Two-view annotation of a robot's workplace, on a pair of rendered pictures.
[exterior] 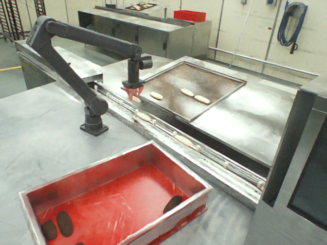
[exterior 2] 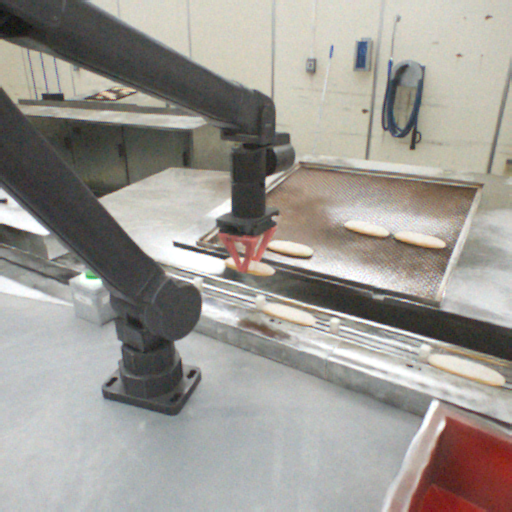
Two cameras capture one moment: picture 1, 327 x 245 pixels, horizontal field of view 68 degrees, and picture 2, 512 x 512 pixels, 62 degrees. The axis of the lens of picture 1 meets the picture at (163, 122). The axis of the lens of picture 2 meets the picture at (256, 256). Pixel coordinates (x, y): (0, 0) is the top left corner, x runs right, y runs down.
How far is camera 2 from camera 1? 0.62 m
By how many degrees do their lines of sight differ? 14
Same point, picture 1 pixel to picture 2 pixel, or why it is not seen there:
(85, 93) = (131, 269)
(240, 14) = (307, 91)
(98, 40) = (166, 67)
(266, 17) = (356, 92)
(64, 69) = (52, 181)
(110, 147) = (250, 451)
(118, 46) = (219, 96)
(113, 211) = not seen: outside the picture
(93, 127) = (157, 384)
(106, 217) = not seen: outside the picture
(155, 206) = not seen: outside the picture
